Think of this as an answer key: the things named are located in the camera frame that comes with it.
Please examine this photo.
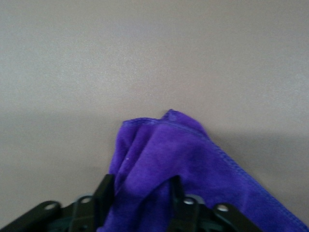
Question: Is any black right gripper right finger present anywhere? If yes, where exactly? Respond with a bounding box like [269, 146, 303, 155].
[168, 175, 201, 232]

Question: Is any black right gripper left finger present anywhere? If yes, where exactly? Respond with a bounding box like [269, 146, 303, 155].
[71, 174, 115, 232]

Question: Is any purple cloth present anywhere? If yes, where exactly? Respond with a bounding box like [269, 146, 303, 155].
[96, 109, 309, 232]

